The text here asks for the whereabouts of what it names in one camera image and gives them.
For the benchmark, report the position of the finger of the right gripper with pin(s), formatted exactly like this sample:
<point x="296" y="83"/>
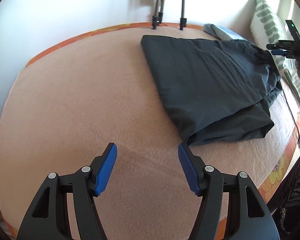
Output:
<point x="272" y="46"/>
<point x="278" y="52"/>

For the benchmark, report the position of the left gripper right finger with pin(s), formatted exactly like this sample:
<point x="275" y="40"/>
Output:
<point x="192" y="166"/>

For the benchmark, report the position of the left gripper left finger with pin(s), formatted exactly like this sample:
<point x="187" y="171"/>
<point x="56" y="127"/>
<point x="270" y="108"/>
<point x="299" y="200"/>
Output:
<point x="101" y="169"/>

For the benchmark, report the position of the dark navy pants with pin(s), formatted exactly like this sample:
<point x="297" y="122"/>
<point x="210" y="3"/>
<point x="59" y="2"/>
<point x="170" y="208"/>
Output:
<point x="213" y="91"/>

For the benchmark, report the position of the folded light blue garment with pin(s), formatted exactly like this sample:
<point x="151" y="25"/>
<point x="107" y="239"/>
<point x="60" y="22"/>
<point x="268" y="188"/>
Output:
<point x="221" y="33"/>

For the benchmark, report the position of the pink bed blanket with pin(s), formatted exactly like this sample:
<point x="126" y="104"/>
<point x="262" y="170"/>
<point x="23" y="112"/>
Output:
<point x="67" y="106"/>

